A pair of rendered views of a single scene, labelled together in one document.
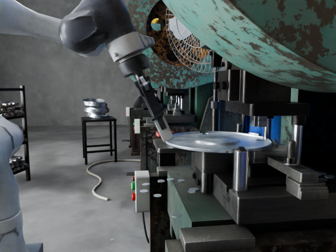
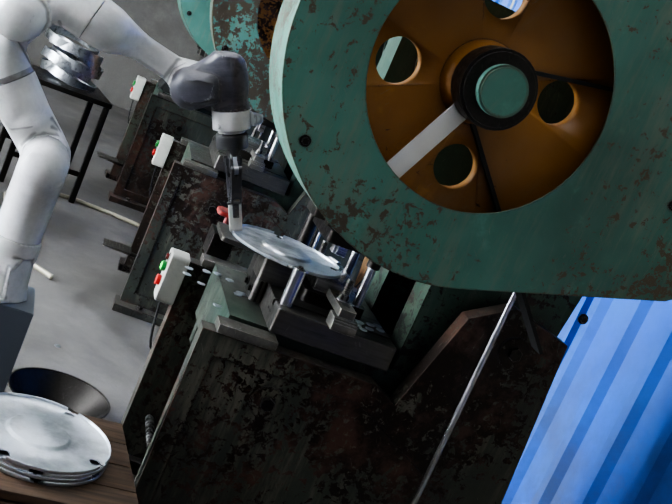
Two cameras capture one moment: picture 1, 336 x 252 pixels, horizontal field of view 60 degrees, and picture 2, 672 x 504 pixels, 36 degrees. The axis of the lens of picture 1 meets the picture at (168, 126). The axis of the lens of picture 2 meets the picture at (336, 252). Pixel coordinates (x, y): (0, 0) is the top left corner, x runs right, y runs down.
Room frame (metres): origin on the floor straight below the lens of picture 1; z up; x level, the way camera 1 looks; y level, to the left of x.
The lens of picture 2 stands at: (-1.61, 0.14, 1.30)
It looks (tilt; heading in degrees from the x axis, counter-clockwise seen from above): 11 degrees down; 351
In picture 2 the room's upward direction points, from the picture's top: 24 degrees clockwise
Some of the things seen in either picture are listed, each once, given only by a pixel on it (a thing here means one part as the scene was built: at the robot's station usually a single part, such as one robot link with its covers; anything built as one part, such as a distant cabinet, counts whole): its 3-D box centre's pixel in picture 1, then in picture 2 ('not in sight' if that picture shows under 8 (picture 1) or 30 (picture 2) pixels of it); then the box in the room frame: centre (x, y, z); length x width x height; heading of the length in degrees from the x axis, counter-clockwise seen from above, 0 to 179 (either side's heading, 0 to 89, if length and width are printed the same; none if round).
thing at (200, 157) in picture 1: (199, 164); (258, 269); (0.79, -0.09, 0.72); 0.25 x 0.14 x 0.14; 98
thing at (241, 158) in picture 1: (240, 168); (293, 285); (0.62, -0.16, 0.75); 0.03 x 0.03 x 0.10; 8
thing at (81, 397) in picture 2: not in sight; (55, 403); (1.18, 0.26, 0.04); 0.30 x 0.30 x 0.07
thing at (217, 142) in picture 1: (216, 140); (286, 250); (0.80, -0.14, 0.78); 0.29 x 0.29 x 0.01
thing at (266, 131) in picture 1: (267, 127); (353, 259); (0.90, -0.31, 0.81); 0.02 x 0.02 x 0.14
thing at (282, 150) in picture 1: (258, 148); (328, 277); (0.81, -0.26, 0.76); 0.15 x 0.09 x 0.05; 8
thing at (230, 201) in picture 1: (258, 176); (316, 307); (0.81, -0.26, 0.68); 0.45 x 0.30 x 0.06; 8
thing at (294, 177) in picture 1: (292, 163); (343, 300); (0.65, -0.29, 0.76); 0.17 x 0.06 x 0.10; 8
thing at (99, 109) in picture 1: (98, 129); (57, 108); (3.71, 0.90, 0.40); 0.45 x 0.40 x 0.79; 20
